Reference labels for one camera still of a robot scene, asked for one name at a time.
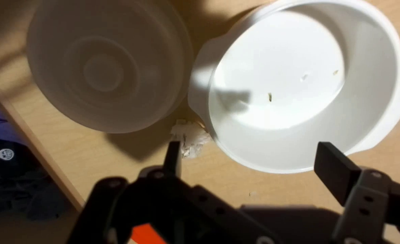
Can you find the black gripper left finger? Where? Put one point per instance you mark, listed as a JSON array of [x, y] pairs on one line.
[[164, 208]]

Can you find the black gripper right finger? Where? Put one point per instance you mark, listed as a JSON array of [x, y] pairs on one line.
[[371, 204]]

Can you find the white paper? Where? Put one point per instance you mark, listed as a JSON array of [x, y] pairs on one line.
[[192, 137]]

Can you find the round orange lid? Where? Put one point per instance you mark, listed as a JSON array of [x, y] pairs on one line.
[[146, 235]]

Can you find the black cloth heap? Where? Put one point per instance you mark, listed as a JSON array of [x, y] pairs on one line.
[[18, 180]]

